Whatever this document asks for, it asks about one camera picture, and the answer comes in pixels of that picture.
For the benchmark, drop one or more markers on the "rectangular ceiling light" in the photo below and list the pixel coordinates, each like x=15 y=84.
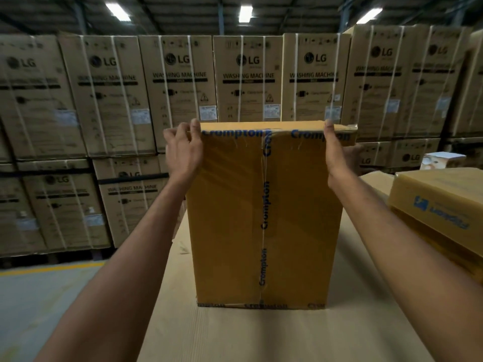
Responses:
x=369 y=15
x=117 y=11
x=245 y=14

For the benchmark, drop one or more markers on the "person's right thumb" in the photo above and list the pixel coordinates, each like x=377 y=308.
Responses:
x=329 y=131

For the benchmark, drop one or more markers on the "taped brown cardboard box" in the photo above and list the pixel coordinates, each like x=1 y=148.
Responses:
x=264 y=222

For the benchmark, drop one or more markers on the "person's left forearm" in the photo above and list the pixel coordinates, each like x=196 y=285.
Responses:
x=124 y=271

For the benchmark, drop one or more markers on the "brown cardboard sheet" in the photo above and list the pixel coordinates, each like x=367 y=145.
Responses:
x=264 y=335

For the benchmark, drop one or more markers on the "person's right hand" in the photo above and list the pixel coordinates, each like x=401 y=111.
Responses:
x=339 y=162

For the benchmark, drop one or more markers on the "small white box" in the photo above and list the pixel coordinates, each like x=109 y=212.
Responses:
x=443 y=160

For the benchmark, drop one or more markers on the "stack of large appliance cartons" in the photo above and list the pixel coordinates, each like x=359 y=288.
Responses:
x=113 y=94

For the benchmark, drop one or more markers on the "person's right forearm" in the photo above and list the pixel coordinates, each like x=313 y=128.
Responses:
x=396 y=252

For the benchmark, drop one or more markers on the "person's left hand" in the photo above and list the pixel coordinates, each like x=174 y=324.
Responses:
x=183 y=154

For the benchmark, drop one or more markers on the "person's left thumb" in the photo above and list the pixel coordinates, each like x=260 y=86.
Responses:
x=195 y=131

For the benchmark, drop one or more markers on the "yellow wrapped package blue label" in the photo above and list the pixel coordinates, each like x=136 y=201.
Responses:
x=441 y=207

